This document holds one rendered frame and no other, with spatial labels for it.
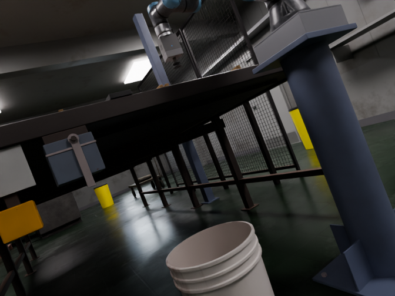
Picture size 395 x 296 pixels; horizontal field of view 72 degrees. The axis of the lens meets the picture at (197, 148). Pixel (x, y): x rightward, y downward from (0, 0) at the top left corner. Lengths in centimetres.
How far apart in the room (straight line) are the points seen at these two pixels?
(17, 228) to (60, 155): 21
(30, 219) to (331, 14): 113
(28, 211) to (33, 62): 413
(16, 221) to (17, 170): 13
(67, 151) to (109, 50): 427
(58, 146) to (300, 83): 81
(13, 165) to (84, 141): 19
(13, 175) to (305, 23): 97
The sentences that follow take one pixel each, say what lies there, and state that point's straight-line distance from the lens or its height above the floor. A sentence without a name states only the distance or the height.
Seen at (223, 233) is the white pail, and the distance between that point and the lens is 106.
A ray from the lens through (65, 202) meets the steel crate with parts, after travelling 722.
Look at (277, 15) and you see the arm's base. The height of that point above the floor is 100.
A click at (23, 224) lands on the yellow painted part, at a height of 65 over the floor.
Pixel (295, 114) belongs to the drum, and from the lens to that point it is 439.
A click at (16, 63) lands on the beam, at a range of 487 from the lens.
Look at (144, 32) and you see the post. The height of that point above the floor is 216.
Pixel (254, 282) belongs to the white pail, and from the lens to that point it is 87.
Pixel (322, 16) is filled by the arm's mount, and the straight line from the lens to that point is 110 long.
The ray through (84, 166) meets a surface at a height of 74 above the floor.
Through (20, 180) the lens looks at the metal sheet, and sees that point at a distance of 87.
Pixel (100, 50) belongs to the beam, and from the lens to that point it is 502.
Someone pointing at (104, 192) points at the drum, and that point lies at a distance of 830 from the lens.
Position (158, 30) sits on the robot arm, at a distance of 140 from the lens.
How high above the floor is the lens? 67
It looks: level
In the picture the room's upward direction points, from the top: 22 degrees counter-clockwise
